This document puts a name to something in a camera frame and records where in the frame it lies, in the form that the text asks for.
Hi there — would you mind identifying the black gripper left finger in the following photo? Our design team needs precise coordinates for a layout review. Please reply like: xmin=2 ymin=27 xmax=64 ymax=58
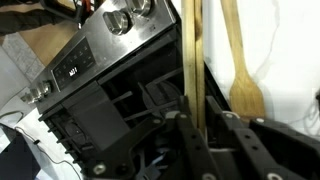
xmin=175 ymin=96 xmax=220 ymax=180

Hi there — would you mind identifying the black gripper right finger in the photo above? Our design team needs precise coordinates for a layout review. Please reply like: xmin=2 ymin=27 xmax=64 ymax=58
xmin=206 ymin=96 xmax=284 ymax=180

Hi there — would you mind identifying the wooden cooking spatula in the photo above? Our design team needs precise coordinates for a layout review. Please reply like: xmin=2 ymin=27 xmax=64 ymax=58
xmin=221 ymin=0 xmax=266 ymax=117

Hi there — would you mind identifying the wooden counter edge strip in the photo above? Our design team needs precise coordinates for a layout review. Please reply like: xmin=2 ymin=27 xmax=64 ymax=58
xmin=182 ymin=0 xmax=206 ymax=133

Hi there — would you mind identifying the black stove griddle plate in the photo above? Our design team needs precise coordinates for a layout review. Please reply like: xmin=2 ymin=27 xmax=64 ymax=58
xmin=62 ymin=83 xmax=129 ymax=151

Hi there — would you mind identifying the stainless steel gas range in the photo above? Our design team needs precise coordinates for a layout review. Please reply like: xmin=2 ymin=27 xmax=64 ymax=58
xmin=30 ymin=0 xmax=187 ymax=180

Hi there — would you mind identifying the black oven control panel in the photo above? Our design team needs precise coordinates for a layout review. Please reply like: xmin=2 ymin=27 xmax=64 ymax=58
xmin=51 ymin=38 xmax=96 ymax=91

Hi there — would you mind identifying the silver stove knob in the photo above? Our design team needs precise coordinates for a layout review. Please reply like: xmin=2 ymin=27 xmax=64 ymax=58
xmin=21 ymin=81 xmax=51 ymax=104
xmin=103 ymin=10 xmax=129 ymax=35

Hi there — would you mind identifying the black cable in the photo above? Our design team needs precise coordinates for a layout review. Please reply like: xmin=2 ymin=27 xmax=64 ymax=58
xmin=0 ymin=111 xmax=83 ymax=171

